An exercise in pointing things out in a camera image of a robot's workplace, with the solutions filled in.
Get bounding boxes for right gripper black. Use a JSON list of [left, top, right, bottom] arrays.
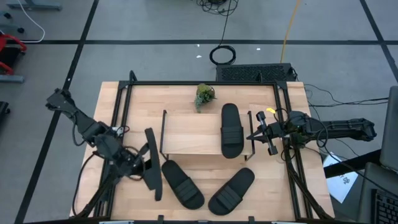
[[246, 111, 292, 156]]

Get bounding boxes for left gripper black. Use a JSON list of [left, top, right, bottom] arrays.
[[113, 143, 151, 180]]

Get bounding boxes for black rubber slide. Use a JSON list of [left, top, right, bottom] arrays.
[[220, 103, 245, 159], [207, 167, 256, 216], [161, 160, 205, 210], [144, 127, 164, 202]]

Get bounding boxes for wooden shelf black metal legs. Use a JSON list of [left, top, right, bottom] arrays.
[[159, 108, 256, 162]]

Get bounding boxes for small green potted plant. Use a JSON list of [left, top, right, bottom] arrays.
[[194, 83, 217, 113]]

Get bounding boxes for white paper sheet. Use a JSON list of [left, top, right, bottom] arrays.
[[322, 151, 359, 203]]

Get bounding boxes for grey laptop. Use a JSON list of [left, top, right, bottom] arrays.
[[356, 85, 398, 224]]

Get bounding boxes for black chair base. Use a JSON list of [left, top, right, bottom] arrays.
[[0, 101, 11, 124]]

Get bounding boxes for grey desk foot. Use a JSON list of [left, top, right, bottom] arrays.
[[0, 74, 25, 84], [5, 0, 62, 11]]

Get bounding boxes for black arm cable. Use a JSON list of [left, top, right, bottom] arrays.
[[72, 151, 98, 217]]

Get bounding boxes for black metal rig frame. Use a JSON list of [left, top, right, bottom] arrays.
[[73, 70, 335, 224]]

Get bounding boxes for coiled black cable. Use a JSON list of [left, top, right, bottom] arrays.
[[208, 0, 237, 66]]

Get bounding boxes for yellow cable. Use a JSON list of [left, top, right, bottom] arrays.
[[279, 0, 302, 64]]

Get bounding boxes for thin black cable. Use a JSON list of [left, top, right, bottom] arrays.
[[303, 83, 389, 109]]

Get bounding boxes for tangled black cable bundle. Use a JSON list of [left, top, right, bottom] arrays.
[[196, 0, 239, 17]]

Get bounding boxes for red metal cart frame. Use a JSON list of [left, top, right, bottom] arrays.
[[0, 32, 28, 76]]

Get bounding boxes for white cable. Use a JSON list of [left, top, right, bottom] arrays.
[[17, 0, 47, 44]]

